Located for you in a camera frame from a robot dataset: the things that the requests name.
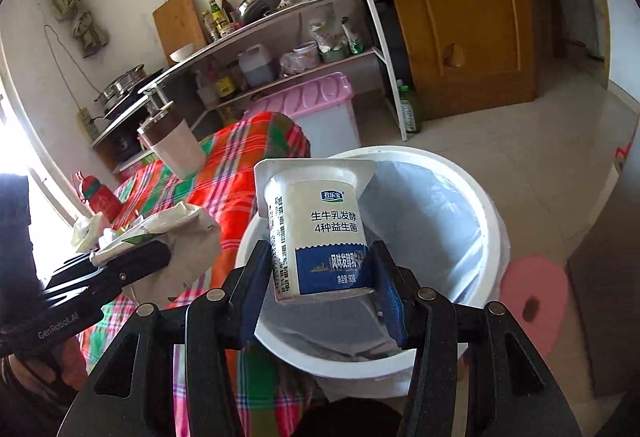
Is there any pink stool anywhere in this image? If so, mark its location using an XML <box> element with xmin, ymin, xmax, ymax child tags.
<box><xmin>500</xmin><ymin>253</ymin><xmax>571</xmax><ymax>370</ymax></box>

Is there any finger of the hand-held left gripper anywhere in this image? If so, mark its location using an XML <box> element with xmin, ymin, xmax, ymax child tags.
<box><xmin>45</xmin><ymin>239</ymin><xmax>173</xmax><ymax>303</ymax></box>

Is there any plastic oil jug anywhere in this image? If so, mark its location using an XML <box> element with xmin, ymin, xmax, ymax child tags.
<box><xmin>237</xmin><ymin>44</ymin><xmax>277</xmax><ymax>88</ymax></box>

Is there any red water bottle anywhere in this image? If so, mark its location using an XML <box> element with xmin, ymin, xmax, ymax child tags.
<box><xmin>75</xmin><ymin>171</ymin><xmax>123</xmax><ymax>223</ymax></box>

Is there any wooden cutting board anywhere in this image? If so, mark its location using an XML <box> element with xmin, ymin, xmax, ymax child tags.
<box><xmin>152</xmin><ymin>0</ymin><xmax>208</xmax><ymax>64</ymax></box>

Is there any black induction cooker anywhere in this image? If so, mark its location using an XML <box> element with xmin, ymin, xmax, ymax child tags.
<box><xmin>97</xmin><ymin>70</ymin><xmax>166</xmax><ymax>121</ymax></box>

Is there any colourful snack carton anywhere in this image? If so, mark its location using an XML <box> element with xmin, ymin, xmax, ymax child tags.
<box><xmin>114</xmin><ymin>148</ymin><xmax>168</xmax><ymax>177</ymax></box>

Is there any brown white lidded mug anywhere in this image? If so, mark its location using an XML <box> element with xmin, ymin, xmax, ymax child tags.
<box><xmin>136</xmin><ymin>86</ymin><xmax>207</xmax><ymax>179</ymax></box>

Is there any clear plastic bottle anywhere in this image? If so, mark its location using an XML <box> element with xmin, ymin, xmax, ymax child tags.
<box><xmin>195</xmin><ymin>70</ymin><xmax>218</xmax><ymax>108</ymax></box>

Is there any crumpled plastic bag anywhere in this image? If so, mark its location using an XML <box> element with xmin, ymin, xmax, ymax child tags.
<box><xmin>279</xmin><ymin>41</ymin><xmax>321</xmax><ymax>78</ymax></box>

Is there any white green food bag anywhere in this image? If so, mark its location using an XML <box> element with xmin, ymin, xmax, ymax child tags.
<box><xmin>307</xmin><ymin>14</ymin><xmax>366</xmax><ymax>63</ymax></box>

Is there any green glass bottle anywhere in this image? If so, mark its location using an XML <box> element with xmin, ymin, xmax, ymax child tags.
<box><xmin>397</xmin><ymin>80</ymin><xmax>422</xmax><ymax>134</ymax></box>

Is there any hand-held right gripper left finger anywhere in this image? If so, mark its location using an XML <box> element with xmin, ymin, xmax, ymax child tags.
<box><xmin>55</xmin><ymin>241</ymin><xmax>273</xmax><ymax>437</ymax></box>

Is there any white ceramic bowl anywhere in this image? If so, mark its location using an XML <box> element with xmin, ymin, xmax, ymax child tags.
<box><xmin>169</xmin><ymin>42</ymin><xmax>196</xmax><ymax>63</ymax></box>

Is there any steel pot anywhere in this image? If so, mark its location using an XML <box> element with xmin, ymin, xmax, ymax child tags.
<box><xmin>94</xmin><ymin>64</ymin><xmax>148</xmax><ymax>105</ymax></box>

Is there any cream paper bag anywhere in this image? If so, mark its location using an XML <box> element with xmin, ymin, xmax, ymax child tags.
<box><xmin>90</xmin><ymin>203</ymin><xmax>223</xmax><ymax>313</ymax></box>

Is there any large white shelf rack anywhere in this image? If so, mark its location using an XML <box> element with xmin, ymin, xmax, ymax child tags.
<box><xmin>137</xmin><ymin>0</ymin><xmax>408</xmax><ymax>143</ymax></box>

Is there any yellow power strip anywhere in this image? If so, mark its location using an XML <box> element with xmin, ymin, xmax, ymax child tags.
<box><xmin>76</xmin><ymin>107</ymin><xmax>98</xmax><ymax>142</ymax></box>

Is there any white window frame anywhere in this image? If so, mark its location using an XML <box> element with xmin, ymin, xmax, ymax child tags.
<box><xmin>0</xmin><ymin>82</ymin><xmax>81</xmax><ymax>278</ymax></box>

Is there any pink lidded storage box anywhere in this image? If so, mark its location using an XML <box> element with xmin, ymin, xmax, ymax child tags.
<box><xmin>243</xmin><ymin>71</ymin><xmax>362</xmax><ymax>158</ymax></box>

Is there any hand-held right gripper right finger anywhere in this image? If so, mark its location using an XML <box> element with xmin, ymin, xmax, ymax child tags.
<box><xmin>367</xmin><ymin>241</ymin><xmax>583</xmax><ymax>437</ymax></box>

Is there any white blue yogurt cup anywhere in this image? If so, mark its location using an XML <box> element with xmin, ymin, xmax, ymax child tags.
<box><xmin>253</xmin><ymin>158</ymin><xmax>377</xmax><ymax>303</ymax></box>

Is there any wooden door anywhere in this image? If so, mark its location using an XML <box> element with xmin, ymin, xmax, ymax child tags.
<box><xmin>362</xmin><ymin>0</ymin><xmax>541</xmax><ymax>120</ymax></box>

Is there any yellow tissue pack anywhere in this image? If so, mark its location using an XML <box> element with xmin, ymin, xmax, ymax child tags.
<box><xmin>71</xmin><ymin>212</ymin><xmax>117</xmax><ymax>254</ymax></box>

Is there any plaid tablecloth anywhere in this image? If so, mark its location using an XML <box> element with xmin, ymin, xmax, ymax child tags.
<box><xmin>77</xmin><ymin>111</ymin><xmax>321</xmax><ymax>437</ymax></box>

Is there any yellow label bottle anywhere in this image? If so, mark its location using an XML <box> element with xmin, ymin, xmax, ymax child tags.
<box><xmin>215</xmin><ymin>67</ymin><xmax>237</xmax><ymax>99</ymax></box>

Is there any small white shelf rack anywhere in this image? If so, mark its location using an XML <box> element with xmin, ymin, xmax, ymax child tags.
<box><xmin>90</xmin><ymin>67</ymin><xmax>176</xmax><ymax>175</ymax></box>

